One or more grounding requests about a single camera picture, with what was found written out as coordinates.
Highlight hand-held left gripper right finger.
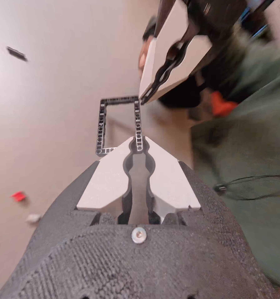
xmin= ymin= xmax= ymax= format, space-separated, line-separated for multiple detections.
xmin=142 ymin=137 xmax=201 ymax=223

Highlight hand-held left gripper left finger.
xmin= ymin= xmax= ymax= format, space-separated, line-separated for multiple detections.
xmin=76 ymin=137 xmax=135 ymax=224

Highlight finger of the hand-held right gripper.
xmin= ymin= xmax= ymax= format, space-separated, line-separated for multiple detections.
xmin=138 ymin=0 xmax=189 ymax=100
xmin=143 ymin=35 xmax=213 ymax=105

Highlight black lego frame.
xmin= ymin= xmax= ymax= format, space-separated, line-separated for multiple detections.
xmin=95 ymin=96 xmax=146 ymax=156

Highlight person's right forearm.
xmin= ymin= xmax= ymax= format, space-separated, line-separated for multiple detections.
xmin=196 ymin=30 xmax=280 ymax=98

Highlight red lego bush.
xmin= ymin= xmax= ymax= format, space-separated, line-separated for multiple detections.
xmin=11 ymin=191 xmax=27 ymax=202

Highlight person's right hand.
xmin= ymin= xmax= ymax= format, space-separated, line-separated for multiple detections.
xmin=138 ymin=40 xmax=153 ymax=76

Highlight black chair armrest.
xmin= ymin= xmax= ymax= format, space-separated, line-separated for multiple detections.
xmin=159 ymin=77 xmax=208 ymax=109

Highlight orange traffic cone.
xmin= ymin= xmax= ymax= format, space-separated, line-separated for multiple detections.
xmin=210 ymin=91 xmax=239 ymax=117

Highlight person's green sweatshirt torso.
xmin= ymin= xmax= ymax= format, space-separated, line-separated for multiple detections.
xmin=191 ymin=89 xmax=280 ymax=288

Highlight black wired earphones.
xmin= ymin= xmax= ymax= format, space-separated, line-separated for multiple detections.
xmin=212 ymin=174 xmax=280 ymax=201

